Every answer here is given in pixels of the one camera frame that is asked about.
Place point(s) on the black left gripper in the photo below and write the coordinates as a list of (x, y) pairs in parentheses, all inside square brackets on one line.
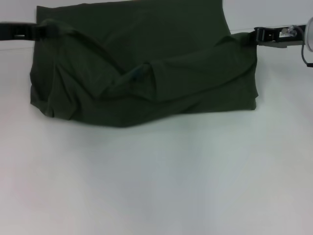
[(14, 30)]

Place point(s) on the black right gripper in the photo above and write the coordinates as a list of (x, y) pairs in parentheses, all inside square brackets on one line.
[(283, 36)]

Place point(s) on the dark green FREE! t-shirt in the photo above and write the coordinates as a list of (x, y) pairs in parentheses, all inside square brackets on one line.
[(146, 73)]

